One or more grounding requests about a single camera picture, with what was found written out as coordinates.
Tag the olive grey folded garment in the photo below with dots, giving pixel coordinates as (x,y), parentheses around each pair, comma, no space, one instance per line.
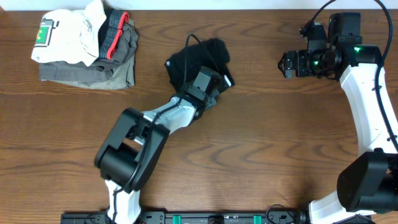
(103,74)

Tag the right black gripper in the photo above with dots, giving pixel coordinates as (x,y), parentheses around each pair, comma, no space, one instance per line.
(301,56)

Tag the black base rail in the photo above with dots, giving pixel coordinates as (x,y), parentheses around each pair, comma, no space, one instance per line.
(189,218)

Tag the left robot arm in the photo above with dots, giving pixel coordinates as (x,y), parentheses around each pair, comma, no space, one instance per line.
(130,152)

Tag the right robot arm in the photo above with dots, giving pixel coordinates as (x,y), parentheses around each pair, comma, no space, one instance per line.
(369,184)

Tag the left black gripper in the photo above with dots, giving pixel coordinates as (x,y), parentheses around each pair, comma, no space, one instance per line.
(212,103)

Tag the white printed t-shirt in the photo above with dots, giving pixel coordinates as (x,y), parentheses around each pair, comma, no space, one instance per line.
(70,36)

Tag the black garment red trim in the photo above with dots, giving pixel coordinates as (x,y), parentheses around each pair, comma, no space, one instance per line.
(110,32)

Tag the black t-shirt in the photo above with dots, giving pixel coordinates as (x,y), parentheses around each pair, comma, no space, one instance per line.
(211,53)

